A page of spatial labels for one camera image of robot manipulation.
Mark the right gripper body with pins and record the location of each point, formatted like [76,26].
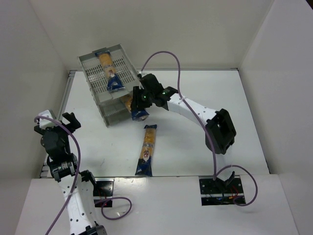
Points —
[139,101]

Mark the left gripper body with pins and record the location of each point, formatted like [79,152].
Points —
[55,127]

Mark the spaghetti bag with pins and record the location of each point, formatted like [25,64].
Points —
[114,82]
[136,113]
[144,165]

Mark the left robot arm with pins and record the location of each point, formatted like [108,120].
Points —
[77,186]

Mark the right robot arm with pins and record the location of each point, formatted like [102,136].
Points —
[218,126]

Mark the grey stacked tray shelf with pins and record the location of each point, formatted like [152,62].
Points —
[111,108]

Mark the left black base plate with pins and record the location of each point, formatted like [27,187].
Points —
[103,190]

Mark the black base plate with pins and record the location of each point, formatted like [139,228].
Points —
[212,195]
[103,190]

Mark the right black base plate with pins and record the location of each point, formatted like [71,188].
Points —
[212,195]

